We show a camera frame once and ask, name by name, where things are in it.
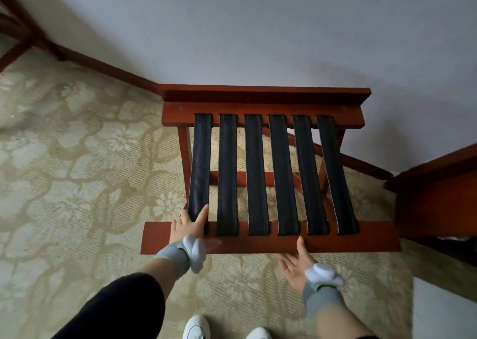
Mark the person's right forearm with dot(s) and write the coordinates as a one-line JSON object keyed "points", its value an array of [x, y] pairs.
{"points": [[341, 325]]}

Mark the white box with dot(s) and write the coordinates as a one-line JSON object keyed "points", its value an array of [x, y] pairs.
{"points": [[445, 310]]}

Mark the red wooden cabinet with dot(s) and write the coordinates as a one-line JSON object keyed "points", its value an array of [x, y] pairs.
{"points": [[436, 200]]}

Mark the person's left hand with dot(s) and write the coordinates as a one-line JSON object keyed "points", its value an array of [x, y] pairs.
{"points": [[184, 230]]}

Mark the grey wristband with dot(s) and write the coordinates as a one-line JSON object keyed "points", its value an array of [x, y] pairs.
{"points": [[320, 299], [170, 256]]}

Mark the red wooden baseboard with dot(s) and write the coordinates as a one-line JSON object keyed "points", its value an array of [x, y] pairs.
{"points": [[111, 70]]}

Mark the person's left thumb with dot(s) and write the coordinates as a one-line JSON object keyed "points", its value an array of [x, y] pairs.
{"points": [[202, 215]]}

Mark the person's left forearm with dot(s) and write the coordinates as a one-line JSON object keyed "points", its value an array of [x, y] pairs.
{"points": [[162, 277]]}

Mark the black sleeve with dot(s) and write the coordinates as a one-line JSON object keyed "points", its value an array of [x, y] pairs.
{"points": [[111, 307]]}

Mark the white wrist tracker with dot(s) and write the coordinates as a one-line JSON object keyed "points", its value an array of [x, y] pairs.
{"points": [[323, 273], [196, 253]]}

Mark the white shoe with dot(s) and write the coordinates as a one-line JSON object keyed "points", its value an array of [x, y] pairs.
{"points": [[258, 334], [196, 328]]}

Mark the red wooden luggage rack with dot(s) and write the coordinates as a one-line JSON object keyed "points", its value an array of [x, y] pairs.
{"points": [[261, 240]]}

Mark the person's right hand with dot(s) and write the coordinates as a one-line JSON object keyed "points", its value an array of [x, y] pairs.
{"points": [[296, 268]]}

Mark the dark wooden furniture frame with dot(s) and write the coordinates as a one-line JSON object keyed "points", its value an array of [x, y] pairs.
{"points": [[16, 12]]}

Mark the person's right thumb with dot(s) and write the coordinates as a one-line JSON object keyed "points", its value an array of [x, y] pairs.
{"points": [[302, 247]]}

